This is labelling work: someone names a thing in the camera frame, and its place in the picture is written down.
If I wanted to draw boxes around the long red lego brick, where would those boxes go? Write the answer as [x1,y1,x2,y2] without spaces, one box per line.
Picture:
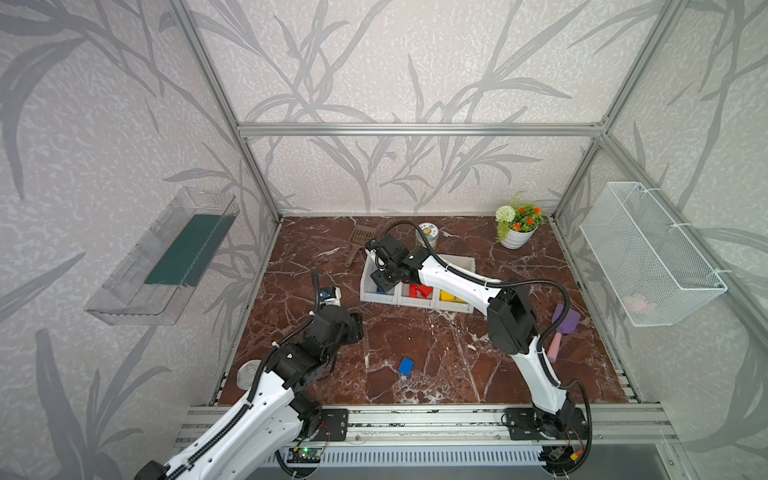
[408,284,433,300]

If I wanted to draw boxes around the yellow lego brick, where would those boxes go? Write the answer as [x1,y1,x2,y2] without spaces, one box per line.
[439,291,464,303]

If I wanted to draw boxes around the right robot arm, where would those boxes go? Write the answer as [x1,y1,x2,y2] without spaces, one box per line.
[364,220,579,439]

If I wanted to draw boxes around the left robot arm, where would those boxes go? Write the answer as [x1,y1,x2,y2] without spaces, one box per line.
[135,269,363,479]

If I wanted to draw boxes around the white middle storage bin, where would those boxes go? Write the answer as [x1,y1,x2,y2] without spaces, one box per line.
[395,282,438,309]

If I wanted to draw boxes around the white storage bin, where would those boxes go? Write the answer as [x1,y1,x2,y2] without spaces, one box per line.
[395,282,438,309]
[421,257,482,313]
[359,253,397,305]

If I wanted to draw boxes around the white left storage bin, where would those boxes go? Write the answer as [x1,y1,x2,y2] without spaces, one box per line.
[359,253,397,305]

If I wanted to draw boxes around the brown slotted spatula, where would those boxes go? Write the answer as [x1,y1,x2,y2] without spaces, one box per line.
[345,225,377,267]

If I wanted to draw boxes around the sunflower seed jar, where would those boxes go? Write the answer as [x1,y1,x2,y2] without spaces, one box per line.
[418,222,440,249]

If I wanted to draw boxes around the white right storage bin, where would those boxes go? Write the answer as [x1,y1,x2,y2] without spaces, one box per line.
[421,257,482,313]

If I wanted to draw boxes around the white flower pot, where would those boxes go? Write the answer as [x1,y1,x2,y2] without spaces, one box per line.
[499,230,535,250]

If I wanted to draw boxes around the artificial flower plant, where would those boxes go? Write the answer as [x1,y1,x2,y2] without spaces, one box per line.
[495,191,545,242]

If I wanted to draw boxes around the purple pink spatula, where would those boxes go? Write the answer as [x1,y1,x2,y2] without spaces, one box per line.
[547,309,582,364]

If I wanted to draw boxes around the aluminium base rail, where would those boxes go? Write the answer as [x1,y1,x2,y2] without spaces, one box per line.
[173,403,679,448]

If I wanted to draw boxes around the clear plastic wall shelf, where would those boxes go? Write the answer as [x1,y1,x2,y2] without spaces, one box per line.
[85,187,240,326]

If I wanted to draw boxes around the white wire basket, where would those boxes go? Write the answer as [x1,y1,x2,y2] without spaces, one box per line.
[580,182,728,328]

